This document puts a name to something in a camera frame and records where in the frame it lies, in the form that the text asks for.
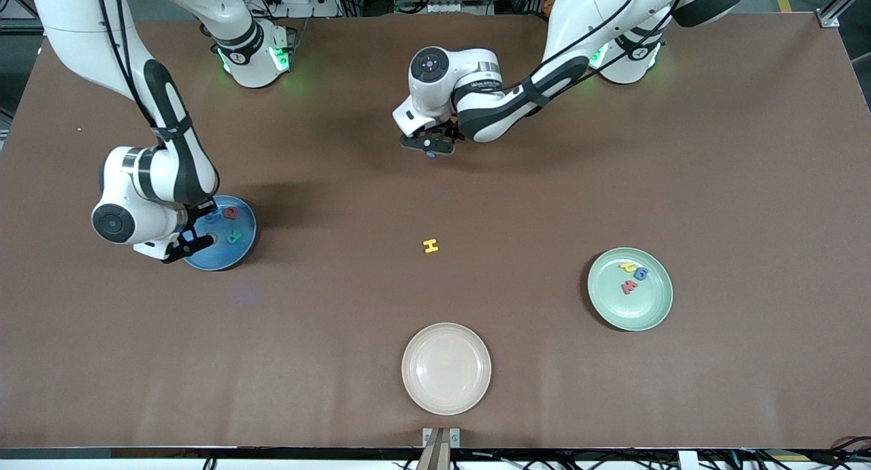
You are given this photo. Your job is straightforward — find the blue plate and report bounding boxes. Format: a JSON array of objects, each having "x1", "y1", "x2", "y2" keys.
[{"x1": 184, "y1": 195, "x2": 258, "y2": 272}]

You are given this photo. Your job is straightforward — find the beige plate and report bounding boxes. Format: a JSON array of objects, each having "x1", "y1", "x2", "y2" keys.
[{"x1": 401, "y1": 322, "x2": 492, "y2": 416}]

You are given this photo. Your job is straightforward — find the green plate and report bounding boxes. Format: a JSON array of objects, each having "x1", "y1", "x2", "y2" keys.
[{"x1": 587, "y1": 248, "x2": 674, "y2": 332}]

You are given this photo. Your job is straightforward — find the black right camera cable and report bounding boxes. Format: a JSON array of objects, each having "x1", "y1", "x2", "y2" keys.
[{"x1": 95, "y1": 0, "x2": 171, "y2": 144}]

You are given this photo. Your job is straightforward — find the black camera cable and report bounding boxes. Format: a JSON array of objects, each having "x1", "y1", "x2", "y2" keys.
[
  {"x1": 538, "y1": 0, "x2": 688, "y2": 110},
  {"x1": 95, "y1": 0, "x2": 171, "y2": 144}
]

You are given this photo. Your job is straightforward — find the black left camera cable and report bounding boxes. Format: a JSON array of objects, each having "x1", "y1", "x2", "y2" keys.
[{"x1": 538, "y1": 0, "x2": 688, "y2": 110}]

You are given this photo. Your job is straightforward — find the metal table edge bracket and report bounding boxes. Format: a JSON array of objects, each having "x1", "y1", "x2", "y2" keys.
[{"x1": 422, "y1": 427, "x2": 461, "y2": 470}]

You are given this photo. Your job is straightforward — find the aluminium frame post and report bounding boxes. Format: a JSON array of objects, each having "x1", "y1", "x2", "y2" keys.
[{"x1": 817, "y1": 0, "x2": 871, "y2": 29}]

